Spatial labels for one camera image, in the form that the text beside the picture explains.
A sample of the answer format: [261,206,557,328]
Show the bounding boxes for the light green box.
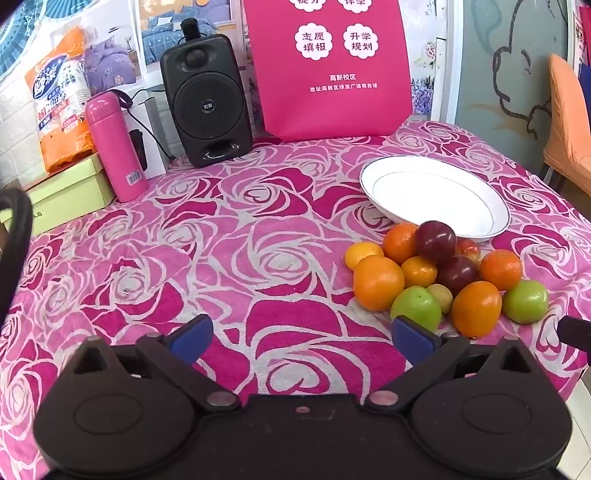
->
[0,152,116,236]

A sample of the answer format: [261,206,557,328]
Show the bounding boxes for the cartoon painted glass door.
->
[455,0,573,178]

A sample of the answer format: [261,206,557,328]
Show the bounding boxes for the black strap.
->
[0,187,34,319]

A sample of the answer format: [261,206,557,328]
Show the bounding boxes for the small brown green fruit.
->
[426,283,452,315]

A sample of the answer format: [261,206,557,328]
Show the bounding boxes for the pink thermos bottle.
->
[85,88,149,203]

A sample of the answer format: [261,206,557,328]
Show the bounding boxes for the orange tissue package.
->
[25,25,98,174]

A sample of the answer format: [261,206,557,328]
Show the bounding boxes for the black speaker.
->
[160,33,254,169]

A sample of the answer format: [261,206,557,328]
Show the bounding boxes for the black cable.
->
[122,88,174,162]

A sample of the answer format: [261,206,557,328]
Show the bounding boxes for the white plate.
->
[359,156,511,244]

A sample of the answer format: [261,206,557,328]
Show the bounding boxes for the purple bedding wall poster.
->
[83,37,144,88]

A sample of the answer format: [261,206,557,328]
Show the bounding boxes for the pink tote bag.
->
[242,0,413,143]

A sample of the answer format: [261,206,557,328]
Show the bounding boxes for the blue umbrella wall poster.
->
[0,0,84,79]

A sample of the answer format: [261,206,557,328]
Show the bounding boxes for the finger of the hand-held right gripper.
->
[556,316,591,356]

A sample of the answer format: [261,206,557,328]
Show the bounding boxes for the small red fruit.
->
[456,239,481,264]

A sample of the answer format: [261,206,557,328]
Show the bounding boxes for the green plum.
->
[390,286,443,332]
[502,280,549,324]

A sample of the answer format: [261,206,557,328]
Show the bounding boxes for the floral wall poster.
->
[409,0,448,116]

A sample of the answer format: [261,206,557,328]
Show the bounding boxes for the white box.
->
[124,88,169,180]

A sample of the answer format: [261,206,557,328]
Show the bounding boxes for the dark red plum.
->
[436,255,480,296]
[416,220,458,265]

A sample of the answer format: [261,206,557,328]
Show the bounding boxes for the yellowish orange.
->
[346,242,385,271]

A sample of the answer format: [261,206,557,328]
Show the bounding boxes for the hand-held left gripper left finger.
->
[67,314,243,414]

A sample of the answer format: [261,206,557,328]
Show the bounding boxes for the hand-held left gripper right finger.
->
[362,315,539,414]

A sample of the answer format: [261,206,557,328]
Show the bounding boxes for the blue bedding wall poster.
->
[139,0,245,65]

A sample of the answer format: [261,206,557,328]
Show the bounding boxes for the pink rose tablecloth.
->
[0,115,591,480]

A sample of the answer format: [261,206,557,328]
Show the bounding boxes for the orange covered chair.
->
[542,53,591,185]

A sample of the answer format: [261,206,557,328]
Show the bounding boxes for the large orange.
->
[353,255,406,312]

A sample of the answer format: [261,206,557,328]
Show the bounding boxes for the small orange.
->
[400,256,438,288]

